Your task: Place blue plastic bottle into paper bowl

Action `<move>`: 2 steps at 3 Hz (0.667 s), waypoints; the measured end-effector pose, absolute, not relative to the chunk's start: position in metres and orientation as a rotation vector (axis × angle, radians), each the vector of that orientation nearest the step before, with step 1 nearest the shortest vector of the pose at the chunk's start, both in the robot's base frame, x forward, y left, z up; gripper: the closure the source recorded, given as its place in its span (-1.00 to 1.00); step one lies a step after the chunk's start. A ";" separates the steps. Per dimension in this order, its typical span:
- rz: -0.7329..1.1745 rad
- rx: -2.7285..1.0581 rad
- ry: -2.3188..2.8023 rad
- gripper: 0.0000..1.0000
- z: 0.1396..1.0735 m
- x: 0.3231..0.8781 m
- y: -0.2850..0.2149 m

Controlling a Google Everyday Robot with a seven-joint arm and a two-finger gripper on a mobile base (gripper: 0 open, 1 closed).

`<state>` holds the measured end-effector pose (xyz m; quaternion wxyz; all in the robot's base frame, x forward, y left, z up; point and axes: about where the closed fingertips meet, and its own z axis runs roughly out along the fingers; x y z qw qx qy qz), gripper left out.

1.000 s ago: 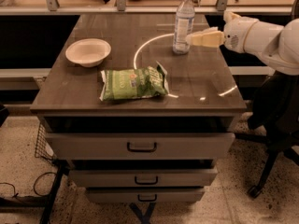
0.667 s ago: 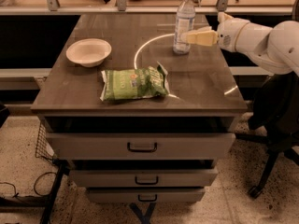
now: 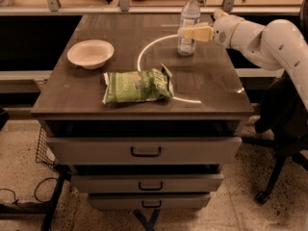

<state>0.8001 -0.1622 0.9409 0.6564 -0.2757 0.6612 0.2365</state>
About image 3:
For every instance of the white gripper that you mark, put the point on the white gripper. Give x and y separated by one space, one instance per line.
223 30

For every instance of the clear plastic water bottle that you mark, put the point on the clear plastic water bottle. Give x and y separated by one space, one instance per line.
190 15

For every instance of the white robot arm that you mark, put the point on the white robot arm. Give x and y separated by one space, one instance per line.
277 45

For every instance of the white paper bowl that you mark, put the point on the white paper bowl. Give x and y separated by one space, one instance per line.
90 54

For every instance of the green chip bag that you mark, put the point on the green chip bag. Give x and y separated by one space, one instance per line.
138 86

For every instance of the grey drawer cabinet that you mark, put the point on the grey drawer cabinet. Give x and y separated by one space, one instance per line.
150 129

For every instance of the black office chair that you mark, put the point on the black office chair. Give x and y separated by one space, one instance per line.
282 112

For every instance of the top grey drawer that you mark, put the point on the top grey drawer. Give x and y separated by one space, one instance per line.
146 151

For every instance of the grey drawer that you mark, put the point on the grey drawer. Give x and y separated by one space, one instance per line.
149 200
173 183
146 151

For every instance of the middle grey drawer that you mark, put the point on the middle grey drawer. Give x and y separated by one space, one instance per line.
173 183

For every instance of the bottom grey drawer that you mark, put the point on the bottom grey drawer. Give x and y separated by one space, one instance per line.
149 200

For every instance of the black metal stand leg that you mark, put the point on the black metal stand leg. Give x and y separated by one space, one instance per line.
37 208

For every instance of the wire mesh basket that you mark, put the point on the wire mesh basket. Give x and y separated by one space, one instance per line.
43 154

